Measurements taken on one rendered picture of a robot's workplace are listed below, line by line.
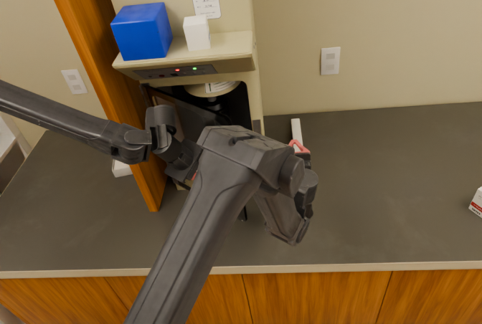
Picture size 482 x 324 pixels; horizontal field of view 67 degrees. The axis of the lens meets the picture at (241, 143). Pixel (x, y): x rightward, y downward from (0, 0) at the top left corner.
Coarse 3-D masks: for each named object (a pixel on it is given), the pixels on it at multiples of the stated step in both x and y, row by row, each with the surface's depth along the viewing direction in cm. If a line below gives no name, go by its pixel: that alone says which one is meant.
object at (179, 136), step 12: (156, 96) 96; (168, 96) 92; (180, 108) 92; (192, 108) 88; (204, 108) 86; (180, 120) 96; (192, 120) 92; (204, 120) 88; (216, 120) 85; (228, 120) 83; (180, 132) 99; (192, 132) 95; (192, 180) 113; (240, 216) 108
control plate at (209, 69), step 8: (136, 72) 87; (144, 72) 87; (152, 72) 88; (160, 72) 88; (168, 72) 89; (176, 72) 89; (184, 72) 89; (200, 72) 90; (208, 72) 91; (216, 72) 91
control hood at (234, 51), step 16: (240, 32) 87; (176, 48) 84; (224, 48) 81; (240, 48) 81; (128, 64) 82; (144, 64) 82; (160, 64) 82; (176, 64) 82; (192, 64) 83; (208, 64) 83; (224, 64) 84; (240, 64) 85
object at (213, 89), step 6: (192, 84) 103; (198, 84) 102; (204, 84) 101; (210, 84) 101; (216, 84) 101; (222, 84) 102; (228, 84) 102; (234, 84) 104; (186, 90) 106; (192, 90) 103; (198, 90) 102; (204, 90) 102; (210, 90) 102; (216, 90) 102; (222, 90) 102; (228, 90) 103; (198, 96) 103; (204, 96) 102; (210, 96) 102
